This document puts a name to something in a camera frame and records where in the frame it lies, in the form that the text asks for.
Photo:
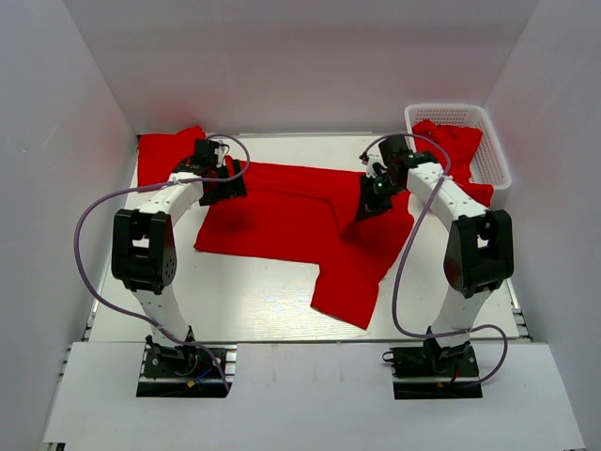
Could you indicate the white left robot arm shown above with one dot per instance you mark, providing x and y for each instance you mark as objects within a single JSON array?
[{"x": 144, "y": 253}]

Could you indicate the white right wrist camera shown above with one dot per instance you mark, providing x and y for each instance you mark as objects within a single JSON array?
[{"x": 375, "y": 167}]

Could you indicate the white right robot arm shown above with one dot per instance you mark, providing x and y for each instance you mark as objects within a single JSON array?
[{"x": 479, "y": 253}]

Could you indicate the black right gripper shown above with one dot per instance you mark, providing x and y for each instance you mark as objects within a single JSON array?
[{"x": 369, "y": 205}]

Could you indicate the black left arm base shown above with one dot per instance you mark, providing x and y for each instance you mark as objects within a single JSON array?
[{"x": 185, "y": 371}]

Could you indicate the red t-shirt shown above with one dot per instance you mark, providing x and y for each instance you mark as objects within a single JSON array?
[
  {"x": 160, "y": 153},
  {"x": 308, "y": 215},
  {"x": 461, "y": 144}
]

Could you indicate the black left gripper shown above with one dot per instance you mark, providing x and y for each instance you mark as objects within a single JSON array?
[{"x": 234, "y": 188}]

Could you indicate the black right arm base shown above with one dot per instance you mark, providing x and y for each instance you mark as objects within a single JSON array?
[{"x": 429, "y": 372}]

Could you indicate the red t-shirt in basket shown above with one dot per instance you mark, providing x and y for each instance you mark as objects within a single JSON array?
[{"x": 461, "y": 144}]

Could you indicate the white perforated plastic basket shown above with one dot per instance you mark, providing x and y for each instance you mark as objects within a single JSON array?
[{"x": 488, "y": 166}]

